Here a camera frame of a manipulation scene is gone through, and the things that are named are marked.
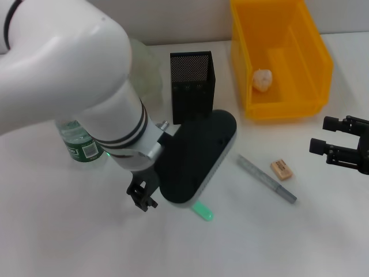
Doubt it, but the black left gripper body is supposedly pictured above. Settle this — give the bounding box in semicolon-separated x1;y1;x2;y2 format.
130;166;160;194

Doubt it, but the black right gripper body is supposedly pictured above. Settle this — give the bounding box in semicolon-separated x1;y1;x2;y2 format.
358;136;369;159

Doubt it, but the clear water bottle green label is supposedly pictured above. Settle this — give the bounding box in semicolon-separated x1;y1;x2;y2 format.
54;117;105;164

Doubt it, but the white paper ball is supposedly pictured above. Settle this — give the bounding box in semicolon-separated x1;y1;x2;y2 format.
253;68;274;92

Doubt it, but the beige eraser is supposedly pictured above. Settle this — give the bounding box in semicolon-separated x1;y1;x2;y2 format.
270;159;294;182

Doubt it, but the grey pen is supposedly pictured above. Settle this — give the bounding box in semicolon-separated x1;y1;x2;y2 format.
236;154;298;205

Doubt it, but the black mesh pen holder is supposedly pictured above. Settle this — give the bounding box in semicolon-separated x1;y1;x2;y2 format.
169;51;216;125

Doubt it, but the green glass fruit plate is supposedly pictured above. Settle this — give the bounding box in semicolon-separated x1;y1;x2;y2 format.
126;39;164;101

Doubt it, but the green toothbrush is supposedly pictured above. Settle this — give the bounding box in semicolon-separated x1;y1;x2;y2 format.
191;201;214;222

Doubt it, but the yellow plastic bin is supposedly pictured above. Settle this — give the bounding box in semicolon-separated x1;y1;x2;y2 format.
229;0;334;121

